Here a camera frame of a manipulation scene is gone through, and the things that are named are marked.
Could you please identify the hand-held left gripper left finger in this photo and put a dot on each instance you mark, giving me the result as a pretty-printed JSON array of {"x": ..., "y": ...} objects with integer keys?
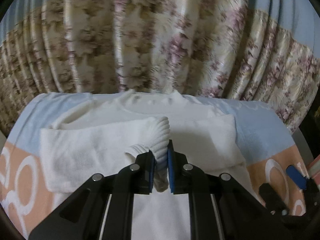
[{"x": 150, "y": 172}]

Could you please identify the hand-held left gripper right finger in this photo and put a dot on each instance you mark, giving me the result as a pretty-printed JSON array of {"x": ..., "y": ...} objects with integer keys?
[{"x": 171, "y": 170}]

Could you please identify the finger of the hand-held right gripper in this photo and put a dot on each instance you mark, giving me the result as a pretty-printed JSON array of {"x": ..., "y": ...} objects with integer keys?
[
  {"x": 272, "y": 197},
  {"x": 297, "y": 177}
]

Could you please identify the white knit sweater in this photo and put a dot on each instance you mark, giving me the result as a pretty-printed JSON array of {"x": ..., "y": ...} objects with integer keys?
[{"x": 100, "y": 142}]

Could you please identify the blue floral curtain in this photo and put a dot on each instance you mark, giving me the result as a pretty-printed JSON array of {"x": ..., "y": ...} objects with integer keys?
[{"x": 150, "y": 42}]

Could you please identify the orange and blue printed blanket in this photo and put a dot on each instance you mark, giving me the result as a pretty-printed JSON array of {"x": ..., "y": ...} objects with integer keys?
[{"x": 22, "y": 130}]

